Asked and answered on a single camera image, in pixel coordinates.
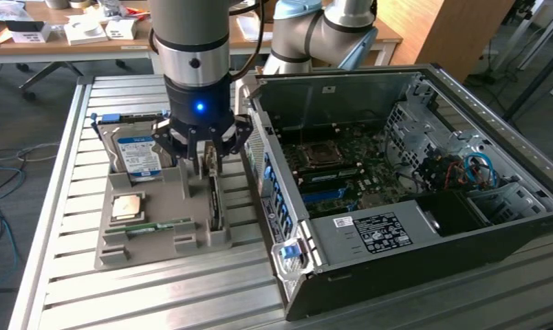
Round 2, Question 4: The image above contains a perforated metal drive cage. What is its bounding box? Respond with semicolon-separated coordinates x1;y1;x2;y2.
385;99;456;166

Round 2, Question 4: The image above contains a wooden cabinet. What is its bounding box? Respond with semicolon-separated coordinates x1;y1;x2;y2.
375;0;515;83

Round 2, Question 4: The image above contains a small white labelled box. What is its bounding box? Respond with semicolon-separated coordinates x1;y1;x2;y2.
104;19;139;41

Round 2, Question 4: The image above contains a blue wire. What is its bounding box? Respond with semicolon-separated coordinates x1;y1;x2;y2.
463;152;498;190

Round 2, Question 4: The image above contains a blue floor cable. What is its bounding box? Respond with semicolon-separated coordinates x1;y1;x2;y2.
0;168;28;295

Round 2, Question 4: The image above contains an open black PC case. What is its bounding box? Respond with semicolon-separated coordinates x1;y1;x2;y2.
233;63;553;322

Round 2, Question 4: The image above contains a blue expansion slot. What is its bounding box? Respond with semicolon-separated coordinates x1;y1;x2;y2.
301;190;351;204

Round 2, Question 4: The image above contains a grey floor cable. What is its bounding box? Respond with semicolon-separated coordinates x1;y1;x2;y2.
0;142;60;162

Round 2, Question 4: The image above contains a silver CPU chip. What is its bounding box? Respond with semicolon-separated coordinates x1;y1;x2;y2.
111;193;147;221

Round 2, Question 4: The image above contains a grey parts rack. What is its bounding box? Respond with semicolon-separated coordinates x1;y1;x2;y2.
93;151;235;272

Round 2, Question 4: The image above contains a metal CPU socket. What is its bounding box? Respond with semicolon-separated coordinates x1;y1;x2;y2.
303;140;345;166

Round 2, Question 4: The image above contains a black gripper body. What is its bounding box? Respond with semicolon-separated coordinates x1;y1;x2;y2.
163;74;240;138

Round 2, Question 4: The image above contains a graphics card with metal bracket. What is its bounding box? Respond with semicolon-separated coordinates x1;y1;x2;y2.
201;142;224;232

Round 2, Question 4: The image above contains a white box with roll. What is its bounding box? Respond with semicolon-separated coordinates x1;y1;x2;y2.
63;15;108;46

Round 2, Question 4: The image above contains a hard disk with blue rails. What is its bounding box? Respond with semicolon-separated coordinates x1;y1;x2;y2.
91;109;175;182

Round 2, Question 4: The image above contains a black camera cable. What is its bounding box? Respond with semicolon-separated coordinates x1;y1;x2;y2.
228;0;265;82

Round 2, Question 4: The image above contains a wooden desk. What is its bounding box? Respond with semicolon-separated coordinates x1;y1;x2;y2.
0;0;155;75
151;0;404;75

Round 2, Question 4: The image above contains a white paper stack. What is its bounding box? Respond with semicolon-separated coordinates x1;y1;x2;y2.
236;15;275;43

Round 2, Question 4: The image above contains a black wire bundle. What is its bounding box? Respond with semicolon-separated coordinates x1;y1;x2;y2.
418;154;470;193

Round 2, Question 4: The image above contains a blue case latch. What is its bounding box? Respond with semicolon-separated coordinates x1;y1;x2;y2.
277;242;304;259

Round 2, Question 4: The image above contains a silver disk bay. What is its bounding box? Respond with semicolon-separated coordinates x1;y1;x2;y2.
466;181;551;223

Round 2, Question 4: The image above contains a clear plastic bag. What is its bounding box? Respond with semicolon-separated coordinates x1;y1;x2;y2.
0;0;33;22

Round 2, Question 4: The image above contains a grey power supply unit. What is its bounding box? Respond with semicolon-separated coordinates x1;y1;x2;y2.
308;200;442;265

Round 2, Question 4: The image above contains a green RAM stick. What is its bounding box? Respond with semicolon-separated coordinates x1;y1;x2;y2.
104;218;191;235

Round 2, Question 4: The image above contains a black caster base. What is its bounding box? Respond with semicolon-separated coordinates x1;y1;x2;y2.
16;60;84;101

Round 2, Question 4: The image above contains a white box black lid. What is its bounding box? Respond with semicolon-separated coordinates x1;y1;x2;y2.
4;19;52;44

